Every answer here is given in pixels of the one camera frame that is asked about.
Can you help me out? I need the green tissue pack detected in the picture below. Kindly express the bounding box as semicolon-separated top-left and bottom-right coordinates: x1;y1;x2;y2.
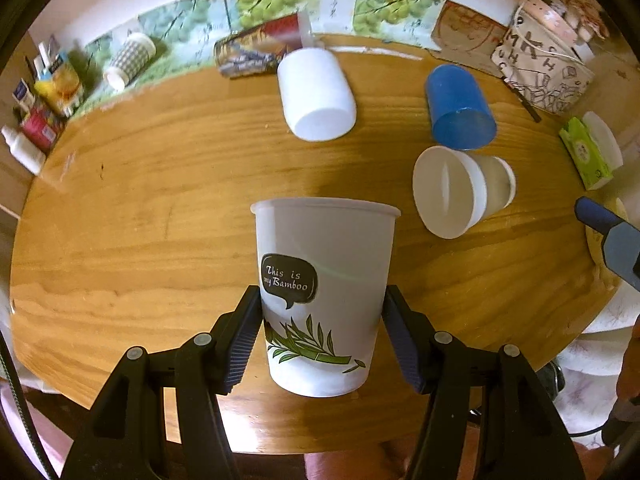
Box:
559;111;625;191

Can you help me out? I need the yellow snack packet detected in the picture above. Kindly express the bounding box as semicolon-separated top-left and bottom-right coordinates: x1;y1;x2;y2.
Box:
34;52;83;117

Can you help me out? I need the printed snack packet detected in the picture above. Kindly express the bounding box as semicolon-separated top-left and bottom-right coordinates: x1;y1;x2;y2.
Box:
214;25;288;80

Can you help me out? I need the white dropper bottle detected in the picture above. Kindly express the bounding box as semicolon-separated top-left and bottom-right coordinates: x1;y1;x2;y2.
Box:
1;126;46;176

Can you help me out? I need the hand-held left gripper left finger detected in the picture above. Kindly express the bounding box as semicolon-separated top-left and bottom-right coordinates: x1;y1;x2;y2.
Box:
60;285;263;480

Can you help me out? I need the black strip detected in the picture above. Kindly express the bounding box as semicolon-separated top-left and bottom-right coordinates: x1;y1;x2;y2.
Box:
505;80;542;123

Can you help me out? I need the person's leg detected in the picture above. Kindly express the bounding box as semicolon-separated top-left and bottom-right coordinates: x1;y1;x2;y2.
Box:
304;439;418;480

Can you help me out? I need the plain white plastic cup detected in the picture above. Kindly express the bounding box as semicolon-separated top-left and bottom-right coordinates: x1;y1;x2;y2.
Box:
276;46;358;142

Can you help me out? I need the dark cable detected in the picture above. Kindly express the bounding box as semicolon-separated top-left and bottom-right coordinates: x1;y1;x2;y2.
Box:
0;332;53;480

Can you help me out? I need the small white paper cup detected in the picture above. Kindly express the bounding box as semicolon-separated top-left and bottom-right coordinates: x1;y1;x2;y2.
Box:
412;146;517;239

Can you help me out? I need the printed fabric basket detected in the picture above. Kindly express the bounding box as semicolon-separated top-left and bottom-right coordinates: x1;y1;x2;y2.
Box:
492;0;596;116

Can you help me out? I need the small blue and white box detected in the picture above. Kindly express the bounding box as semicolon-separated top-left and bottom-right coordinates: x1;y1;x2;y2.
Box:
12;79;37;112

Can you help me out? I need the checked white cup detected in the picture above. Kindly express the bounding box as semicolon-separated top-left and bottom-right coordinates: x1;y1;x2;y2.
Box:
103;32;157;92

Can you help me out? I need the person's right forearm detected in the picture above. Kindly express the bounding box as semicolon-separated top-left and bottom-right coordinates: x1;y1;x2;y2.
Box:
616;312;640;411

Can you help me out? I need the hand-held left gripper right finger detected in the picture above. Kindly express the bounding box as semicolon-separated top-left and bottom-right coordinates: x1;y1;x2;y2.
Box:
381;285;588;480

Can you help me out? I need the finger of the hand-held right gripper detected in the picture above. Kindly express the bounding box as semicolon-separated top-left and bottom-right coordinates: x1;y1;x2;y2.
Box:
574;196;640;292

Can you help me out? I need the brown cardboard sheet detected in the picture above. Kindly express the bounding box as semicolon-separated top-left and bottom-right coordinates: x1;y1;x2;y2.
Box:
431;0;511;78

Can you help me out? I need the white floral cloth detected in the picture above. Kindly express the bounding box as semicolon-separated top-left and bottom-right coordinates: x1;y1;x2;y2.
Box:
555;305;636;436

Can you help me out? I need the red small packet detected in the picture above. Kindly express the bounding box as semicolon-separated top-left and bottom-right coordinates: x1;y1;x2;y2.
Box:
20;109;64;154

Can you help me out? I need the white cup with bamboo print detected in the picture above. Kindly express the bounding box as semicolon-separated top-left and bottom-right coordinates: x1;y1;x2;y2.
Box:
250;196;403;398

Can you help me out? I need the blue plastic cup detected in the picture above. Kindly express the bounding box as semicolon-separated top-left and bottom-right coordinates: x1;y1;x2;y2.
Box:
425;63;498;152

